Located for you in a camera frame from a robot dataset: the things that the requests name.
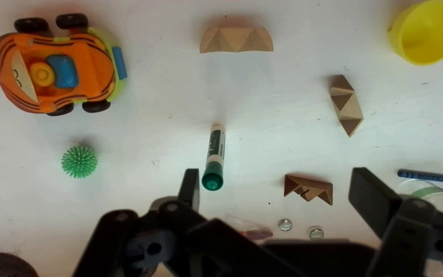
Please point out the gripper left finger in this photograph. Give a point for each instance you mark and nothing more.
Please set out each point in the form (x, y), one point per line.
(175, 231)

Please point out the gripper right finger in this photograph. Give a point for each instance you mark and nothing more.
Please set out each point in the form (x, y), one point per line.
(398, 215)

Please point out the clear glass candle holder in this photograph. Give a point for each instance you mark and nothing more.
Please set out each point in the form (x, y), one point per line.
(437, 192)

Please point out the green spiky ball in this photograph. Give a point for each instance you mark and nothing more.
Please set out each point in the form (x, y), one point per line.
(79, 161)

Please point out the blue crayon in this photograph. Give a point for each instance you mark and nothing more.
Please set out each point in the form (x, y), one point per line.
(429, 176)

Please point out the clear plastic wrapper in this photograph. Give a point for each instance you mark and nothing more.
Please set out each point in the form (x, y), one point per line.
(250, 229)

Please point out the green marker pen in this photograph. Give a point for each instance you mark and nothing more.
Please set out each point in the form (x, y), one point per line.
(215, 157)

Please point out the clear glass marble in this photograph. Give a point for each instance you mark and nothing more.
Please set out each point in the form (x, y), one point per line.
(285, 224)
(316, 232)

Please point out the dark wooden puzzle piece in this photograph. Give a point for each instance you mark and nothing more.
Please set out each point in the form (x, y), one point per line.
(309, 188)

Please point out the light wooden puzzle piece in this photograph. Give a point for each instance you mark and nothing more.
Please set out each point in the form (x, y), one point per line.
(236, 39)
(345, 104)

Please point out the dark round disc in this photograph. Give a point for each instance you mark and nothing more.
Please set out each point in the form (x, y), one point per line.
(4, 266)

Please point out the yellow plastic bowl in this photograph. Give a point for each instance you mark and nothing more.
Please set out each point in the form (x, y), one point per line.
(427, 32)

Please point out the orange toy car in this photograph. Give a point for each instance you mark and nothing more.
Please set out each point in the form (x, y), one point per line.
(54, 65)

